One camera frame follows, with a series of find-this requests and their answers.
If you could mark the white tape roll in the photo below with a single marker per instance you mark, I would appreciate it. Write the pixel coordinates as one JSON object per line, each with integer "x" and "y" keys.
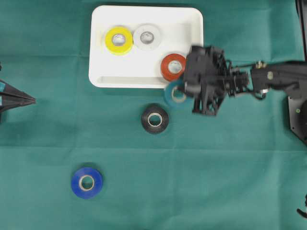
{"x": 147, "y": 37}

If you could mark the white plastic case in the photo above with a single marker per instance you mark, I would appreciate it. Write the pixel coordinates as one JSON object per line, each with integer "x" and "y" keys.
{"x": 180, "y": 27}

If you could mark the blue tape roll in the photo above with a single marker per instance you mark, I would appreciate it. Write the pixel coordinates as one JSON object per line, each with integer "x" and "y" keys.
{"x": 76, "y": 182}

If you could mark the green tape roll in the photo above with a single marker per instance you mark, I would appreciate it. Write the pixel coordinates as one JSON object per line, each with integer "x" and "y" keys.
{"x": 175, "y": 98}

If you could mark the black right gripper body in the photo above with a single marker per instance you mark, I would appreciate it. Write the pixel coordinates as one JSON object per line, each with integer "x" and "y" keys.
{"x": 228, "y": 81}

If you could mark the red tape roll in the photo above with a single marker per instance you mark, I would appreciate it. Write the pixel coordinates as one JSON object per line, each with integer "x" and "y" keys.
{"x": 172, "y": 66}

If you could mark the yellow tape roll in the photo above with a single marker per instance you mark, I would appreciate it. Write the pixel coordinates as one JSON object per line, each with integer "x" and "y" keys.
{"x": 119, "y": 40}

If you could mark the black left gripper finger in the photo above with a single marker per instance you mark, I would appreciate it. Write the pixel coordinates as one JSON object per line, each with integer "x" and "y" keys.
{"x": 7, "y": 103}
{"x": 7, "y": 89}

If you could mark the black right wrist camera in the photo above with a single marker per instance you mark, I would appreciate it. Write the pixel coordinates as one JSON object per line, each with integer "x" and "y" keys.
{"x": 199, "y": 65}

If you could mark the black tape roll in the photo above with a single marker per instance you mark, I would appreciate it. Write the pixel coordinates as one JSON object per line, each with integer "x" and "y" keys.
{"x": 154, "y": 110}

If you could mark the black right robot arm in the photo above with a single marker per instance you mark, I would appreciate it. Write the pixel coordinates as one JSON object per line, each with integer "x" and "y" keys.
{"x": 289, "y": 77}

